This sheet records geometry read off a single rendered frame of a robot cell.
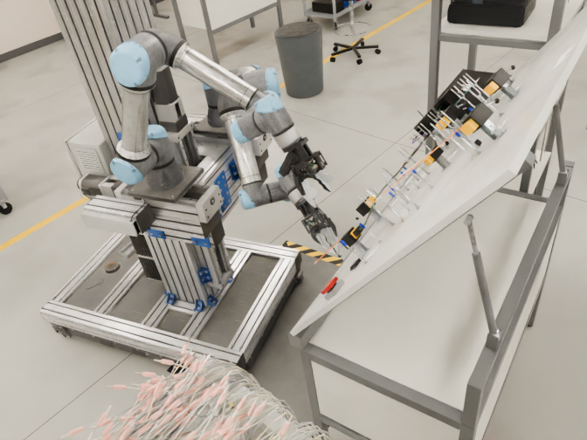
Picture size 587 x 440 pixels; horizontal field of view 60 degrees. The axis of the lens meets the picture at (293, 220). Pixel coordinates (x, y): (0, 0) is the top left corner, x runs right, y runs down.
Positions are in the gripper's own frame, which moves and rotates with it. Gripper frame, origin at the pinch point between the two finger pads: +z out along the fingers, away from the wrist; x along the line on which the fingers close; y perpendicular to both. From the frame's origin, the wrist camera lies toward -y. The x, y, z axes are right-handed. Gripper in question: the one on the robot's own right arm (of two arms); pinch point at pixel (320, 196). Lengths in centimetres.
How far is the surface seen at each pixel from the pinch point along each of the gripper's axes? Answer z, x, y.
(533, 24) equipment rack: 3, 114, 32
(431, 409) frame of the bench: 65, -25, 21
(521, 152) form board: -8, -14, 72
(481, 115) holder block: -8, 9, 55
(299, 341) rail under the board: 39, -26, -18
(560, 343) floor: 150, 83, 1
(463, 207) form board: -2, -22, 61
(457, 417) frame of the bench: 68, -23, 27
